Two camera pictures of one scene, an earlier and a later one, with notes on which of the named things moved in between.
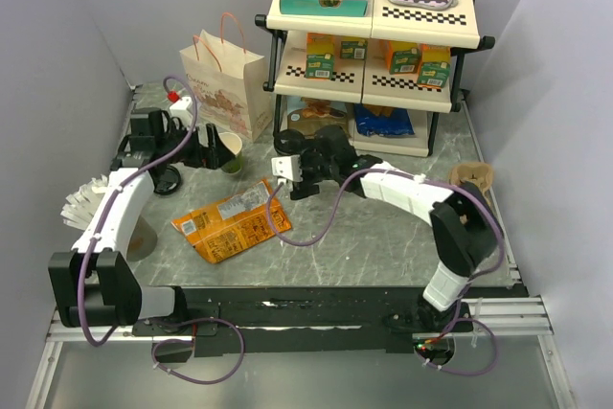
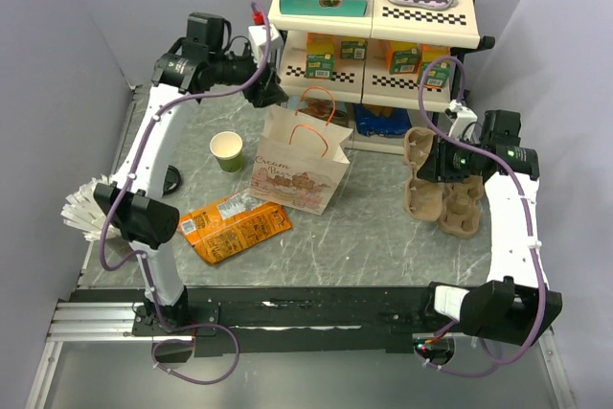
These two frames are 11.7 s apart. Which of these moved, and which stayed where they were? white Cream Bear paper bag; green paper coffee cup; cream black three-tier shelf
Moved: white Cream Bear paper bag
Stayed: green paper coffee cup; cream black three-tier shelf
